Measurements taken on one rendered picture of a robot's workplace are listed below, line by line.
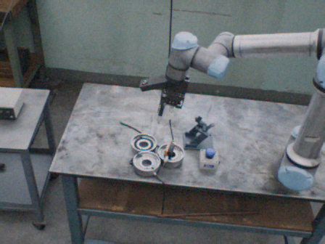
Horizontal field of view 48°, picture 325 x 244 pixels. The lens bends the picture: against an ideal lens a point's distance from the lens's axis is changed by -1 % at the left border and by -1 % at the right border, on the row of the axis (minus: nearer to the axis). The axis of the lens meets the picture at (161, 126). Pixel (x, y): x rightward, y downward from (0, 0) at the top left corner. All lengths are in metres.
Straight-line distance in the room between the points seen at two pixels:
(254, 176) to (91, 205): 0.70
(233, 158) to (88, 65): 1.96
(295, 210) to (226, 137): 0.46
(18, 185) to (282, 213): 1.41
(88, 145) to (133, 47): 1.63
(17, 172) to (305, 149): 1.63
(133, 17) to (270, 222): 1.88
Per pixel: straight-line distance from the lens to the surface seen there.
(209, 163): 1.46
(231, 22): 2.94
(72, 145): 1.55
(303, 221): 1.78
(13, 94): 1.94
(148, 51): 3.06
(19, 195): 2.19
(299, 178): 1.31
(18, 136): 1.82
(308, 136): 1.23
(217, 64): 1.18
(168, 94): 1.30
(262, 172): 1.54
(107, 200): 1.67
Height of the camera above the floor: 1.88
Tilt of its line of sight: 41 degrees down
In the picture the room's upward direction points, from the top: 6 degrees clockwise
